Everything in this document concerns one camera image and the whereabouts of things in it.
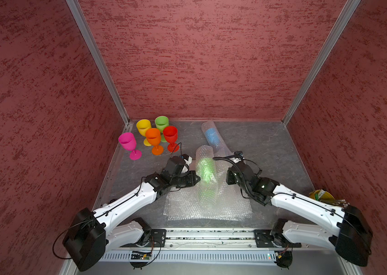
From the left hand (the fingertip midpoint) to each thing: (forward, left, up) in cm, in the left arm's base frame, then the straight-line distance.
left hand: (199, 182), depth 78 cm
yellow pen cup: (-4, -60, -4) cm, 60 cm away
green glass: (+1, -3, +1) cm, 4 cm away
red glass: (+29, +17, +1) cm, 33 cm away
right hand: (+6, -14, 0) cm, 15 cm away
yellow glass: (+36, +34, 0) cm, 50 cm away
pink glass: (+21, +38, +5) cm, 43 cm away
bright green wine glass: (+39, +24, +1) cm, 46 cm away
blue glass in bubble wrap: (+18, -11, +1) cm, 22 cm away
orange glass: (+26, +26, +2) cm, 36 cm away
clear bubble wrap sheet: (-7, +9, -10) cm, 15 cm away
